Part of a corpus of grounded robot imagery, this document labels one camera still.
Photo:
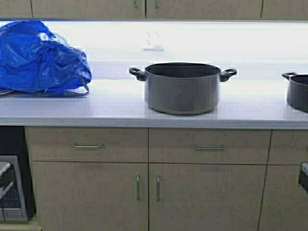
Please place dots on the left drawer front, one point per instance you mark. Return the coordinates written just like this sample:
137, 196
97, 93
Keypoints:
127, 145

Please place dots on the blue plastic tarp bag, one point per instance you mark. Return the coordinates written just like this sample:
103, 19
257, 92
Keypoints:
37, 61

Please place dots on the white wall outlet plate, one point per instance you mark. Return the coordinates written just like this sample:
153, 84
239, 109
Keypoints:
153, 42

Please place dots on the drawer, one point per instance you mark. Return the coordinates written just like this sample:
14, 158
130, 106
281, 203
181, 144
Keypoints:
127, 145
208, 146

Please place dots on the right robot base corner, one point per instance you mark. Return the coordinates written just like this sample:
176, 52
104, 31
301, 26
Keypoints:
303, 176

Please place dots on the right drawer front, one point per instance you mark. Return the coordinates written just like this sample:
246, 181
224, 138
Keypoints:
208, 146

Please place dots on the cabinet door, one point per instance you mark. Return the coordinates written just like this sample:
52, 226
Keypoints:
204, 9
194, 197
89, 9
74, 196

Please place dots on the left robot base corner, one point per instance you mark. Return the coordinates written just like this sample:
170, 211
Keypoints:
6, 170

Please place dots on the silver microwave oven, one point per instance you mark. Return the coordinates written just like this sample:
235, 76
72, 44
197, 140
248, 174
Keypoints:
12, 201

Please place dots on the grey cooking pot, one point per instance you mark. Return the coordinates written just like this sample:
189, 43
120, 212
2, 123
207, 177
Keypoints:
182, 88

